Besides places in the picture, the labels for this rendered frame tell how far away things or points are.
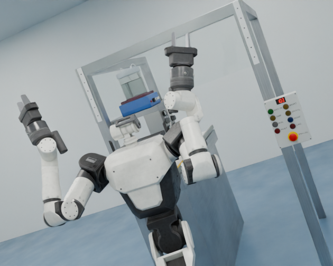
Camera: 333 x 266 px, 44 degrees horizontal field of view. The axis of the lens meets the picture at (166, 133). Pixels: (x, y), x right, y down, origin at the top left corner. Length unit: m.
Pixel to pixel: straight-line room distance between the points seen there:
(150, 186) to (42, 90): 4.84
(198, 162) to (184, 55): 0.40
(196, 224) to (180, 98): 1.42
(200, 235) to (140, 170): 1.21
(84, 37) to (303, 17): 2.94
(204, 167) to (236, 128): 4.32
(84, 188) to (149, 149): 0.31
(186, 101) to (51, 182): 0.60
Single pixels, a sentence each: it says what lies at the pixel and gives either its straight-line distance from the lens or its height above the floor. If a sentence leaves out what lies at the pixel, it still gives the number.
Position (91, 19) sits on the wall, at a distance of 6.03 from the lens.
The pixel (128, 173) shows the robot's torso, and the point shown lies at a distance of 1.67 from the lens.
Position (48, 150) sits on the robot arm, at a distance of 1.66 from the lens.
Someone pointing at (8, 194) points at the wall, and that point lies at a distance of 7.08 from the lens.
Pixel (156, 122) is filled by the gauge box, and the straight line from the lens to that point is 2.45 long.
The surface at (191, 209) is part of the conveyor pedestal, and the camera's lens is 2.72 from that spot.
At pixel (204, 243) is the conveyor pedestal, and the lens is 2.80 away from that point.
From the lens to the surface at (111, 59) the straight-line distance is 2.42.
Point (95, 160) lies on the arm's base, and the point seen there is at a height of 1.29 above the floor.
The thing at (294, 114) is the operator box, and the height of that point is 1.10.
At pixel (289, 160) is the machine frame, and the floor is 0.86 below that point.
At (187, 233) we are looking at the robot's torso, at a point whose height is 0.87.
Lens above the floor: 1.50
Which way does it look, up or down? 7 degrees down
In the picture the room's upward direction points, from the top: 21 degrees counter-clockwise
